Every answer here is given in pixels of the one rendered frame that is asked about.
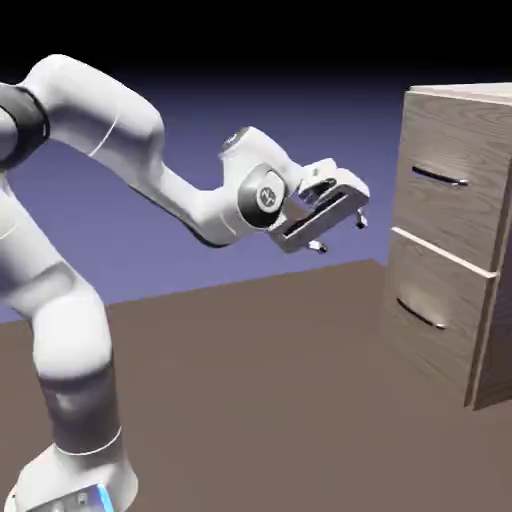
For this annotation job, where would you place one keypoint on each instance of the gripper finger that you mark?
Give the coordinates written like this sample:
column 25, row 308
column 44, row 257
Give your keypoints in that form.
column 361, row 220
column 318, row 245

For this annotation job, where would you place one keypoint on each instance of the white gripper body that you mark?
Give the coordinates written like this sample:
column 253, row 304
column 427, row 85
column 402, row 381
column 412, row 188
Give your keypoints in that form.
column 320, row 218

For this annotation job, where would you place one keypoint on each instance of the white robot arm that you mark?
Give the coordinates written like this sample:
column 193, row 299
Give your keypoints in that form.
column 132, row 132

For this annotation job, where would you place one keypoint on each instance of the wood drawer front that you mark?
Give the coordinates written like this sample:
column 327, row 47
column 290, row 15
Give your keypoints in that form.
column 452, row 208
column 432, row 320

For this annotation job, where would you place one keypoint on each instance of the light wood cabinet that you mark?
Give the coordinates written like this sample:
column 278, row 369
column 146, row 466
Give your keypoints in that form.
column 456, row 240

